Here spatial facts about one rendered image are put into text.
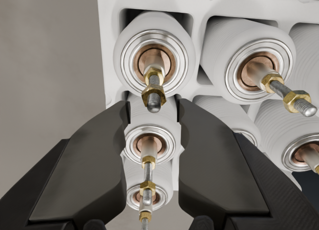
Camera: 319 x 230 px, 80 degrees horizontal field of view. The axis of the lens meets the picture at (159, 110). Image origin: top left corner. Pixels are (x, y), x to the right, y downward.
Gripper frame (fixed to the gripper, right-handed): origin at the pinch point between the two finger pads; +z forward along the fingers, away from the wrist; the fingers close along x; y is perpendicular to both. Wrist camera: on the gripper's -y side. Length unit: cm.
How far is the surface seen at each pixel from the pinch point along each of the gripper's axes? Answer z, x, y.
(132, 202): 9.6, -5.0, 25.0
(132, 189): 9.5, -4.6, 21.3
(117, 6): 17.0, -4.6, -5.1
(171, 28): 10.0, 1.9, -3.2
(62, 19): 35.0, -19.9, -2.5
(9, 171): 35, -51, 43
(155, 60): 7.9, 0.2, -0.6
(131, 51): 9.7, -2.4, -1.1
